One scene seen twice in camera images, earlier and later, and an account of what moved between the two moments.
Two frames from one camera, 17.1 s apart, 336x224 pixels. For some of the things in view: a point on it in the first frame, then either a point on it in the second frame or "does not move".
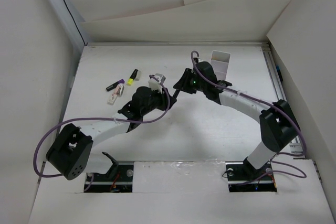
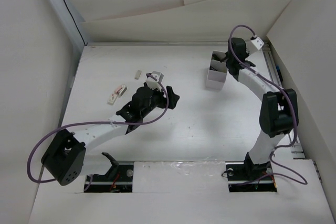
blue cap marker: x=278 y=68 does not move
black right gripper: x=182 y=84 → x=245 y=52
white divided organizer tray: x=220 y=61 does not move
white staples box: x=111 y=100 does not move
